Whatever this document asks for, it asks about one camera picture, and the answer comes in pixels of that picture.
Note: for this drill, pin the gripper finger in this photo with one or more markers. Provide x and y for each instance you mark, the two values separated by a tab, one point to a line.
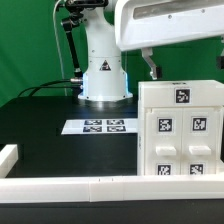
220	59

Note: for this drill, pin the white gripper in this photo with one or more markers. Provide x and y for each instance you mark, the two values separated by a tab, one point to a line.
151	23

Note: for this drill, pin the white cabinet door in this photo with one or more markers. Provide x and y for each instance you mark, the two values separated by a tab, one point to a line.
201	140
163	141

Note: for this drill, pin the white cabinet body box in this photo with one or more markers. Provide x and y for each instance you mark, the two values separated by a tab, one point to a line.
142	113

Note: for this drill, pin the white cabinet top block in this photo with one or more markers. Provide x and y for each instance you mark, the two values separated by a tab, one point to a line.
191	93

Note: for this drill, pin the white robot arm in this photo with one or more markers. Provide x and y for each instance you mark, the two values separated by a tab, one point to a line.
104	80

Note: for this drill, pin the white left fence piece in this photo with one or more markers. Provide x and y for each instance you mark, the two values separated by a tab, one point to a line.
8	158

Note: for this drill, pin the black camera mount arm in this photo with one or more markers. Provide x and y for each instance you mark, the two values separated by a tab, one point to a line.
76	9

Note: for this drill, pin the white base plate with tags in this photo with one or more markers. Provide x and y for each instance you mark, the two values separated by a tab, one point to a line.
100	126

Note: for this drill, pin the white front fence rail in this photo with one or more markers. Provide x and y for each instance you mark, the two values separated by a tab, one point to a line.
98	189

